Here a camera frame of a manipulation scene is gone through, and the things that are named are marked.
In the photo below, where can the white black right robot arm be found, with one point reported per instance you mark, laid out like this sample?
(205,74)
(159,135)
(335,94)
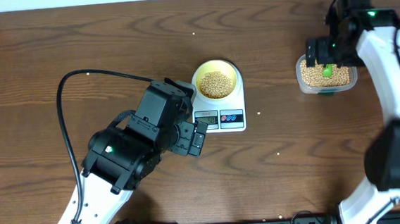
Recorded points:
(362,35)

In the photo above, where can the clear plastic soybean container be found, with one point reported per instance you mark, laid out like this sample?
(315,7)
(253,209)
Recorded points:
(311,80)

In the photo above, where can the yellow plastic bowl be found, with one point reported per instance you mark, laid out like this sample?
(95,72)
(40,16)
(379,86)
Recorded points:
(216,79)

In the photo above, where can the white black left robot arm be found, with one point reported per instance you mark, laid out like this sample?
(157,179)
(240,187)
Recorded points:
(128,149)

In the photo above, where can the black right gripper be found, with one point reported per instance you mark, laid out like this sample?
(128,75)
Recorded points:
(324,56)

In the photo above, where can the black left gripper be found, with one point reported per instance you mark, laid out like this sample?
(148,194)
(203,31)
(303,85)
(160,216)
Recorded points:
(183,120)

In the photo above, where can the green plastic scoop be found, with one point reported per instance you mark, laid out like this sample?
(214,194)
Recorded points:
(327,70)

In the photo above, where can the white digital kitchen scale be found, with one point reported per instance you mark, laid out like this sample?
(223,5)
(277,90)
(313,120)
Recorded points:
(225,115)

